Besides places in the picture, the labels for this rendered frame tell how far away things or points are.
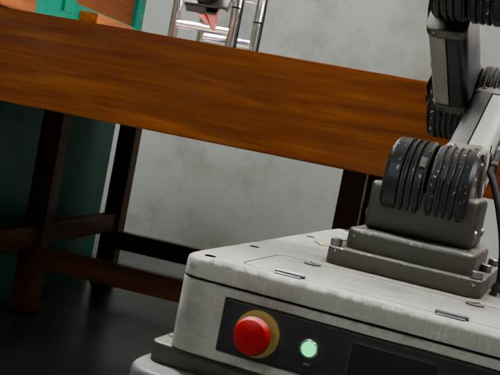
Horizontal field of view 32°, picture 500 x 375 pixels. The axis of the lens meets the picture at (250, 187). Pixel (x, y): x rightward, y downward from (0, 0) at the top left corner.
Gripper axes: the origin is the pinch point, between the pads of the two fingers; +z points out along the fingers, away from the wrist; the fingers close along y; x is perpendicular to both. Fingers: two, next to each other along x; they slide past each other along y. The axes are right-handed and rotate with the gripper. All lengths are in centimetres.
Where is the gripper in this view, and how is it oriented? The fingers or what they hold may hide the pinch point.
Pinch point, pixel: (213, 26)
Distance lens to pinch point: 202.1
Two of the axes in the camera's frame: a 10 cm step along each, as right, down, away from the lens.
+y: -9.6, -1.8, 2.2
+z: 0.7, 6.0, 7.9
